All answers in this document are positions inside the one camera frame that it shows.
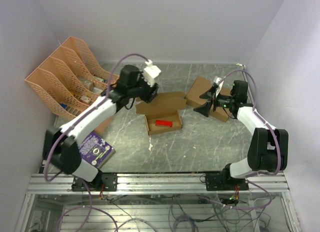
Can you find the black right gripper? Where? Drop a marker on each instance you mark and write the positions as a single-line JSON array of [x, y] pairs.
[[204, 109]]

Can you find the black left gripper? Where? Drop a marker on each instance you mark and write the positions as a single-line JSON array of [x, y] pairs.
[[149, 96]]

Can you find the red block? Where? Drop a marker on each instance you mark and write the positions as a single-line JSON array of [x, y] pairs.
[[163, 123]]

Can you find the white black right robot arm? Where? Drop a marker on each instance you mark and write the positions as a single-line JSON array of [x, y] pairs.
[[268, 149]]

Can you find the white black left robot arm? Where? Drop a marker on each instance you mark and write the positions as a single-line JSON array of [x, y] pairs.
[[61, 145]]

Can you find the purple book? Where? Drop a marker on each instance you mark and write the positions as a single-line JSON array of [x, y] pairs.
[[95, 150]]

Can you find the pink plastic desk organizer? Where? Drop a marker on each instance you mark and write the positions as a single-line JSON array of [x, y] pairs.
[[70, 79]]

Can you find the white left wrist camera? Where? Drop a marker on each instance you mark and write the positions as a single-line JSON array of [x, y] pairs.
[[150, 72]]

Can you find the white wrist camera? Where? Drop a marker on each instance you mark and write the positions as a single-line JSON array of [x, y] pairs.
[[150, 72], [218, 84]]

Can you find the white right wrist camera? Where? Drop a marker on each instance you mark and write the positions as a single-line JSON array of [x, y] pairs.
[[218, 84]]

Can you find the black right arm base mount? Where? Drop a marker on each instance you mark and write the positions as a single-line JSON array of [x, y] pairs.
[[220, 182]]

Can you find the aluminium frame rail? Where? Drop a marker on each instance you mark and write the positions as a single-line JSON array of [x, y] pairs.
[[157, 183]]

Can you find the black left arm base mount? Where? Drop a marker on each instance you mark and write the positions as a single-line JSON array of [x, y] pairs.
[[104, 181]]

